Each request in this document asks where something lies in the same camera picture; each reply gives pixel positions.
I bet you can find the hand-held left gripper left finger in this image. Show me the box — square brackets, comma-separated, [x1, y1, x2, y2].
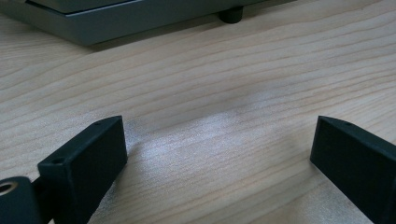
[36, 115, 129, 224]

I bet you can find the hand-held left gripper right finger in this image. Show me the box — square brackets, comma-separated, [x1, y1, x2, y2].
[309, 115, 396, 224]

